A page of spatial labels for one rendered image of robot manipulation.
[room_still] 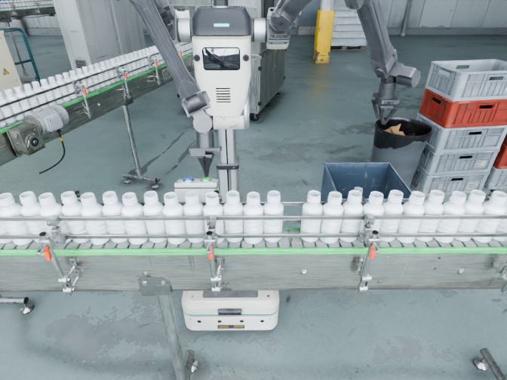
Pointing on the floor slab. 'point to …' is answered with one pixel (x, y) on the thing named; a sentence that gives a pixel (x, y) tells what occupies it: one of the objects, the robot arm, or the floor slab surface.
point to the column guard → (323, 36)
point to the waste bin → (400, 145)
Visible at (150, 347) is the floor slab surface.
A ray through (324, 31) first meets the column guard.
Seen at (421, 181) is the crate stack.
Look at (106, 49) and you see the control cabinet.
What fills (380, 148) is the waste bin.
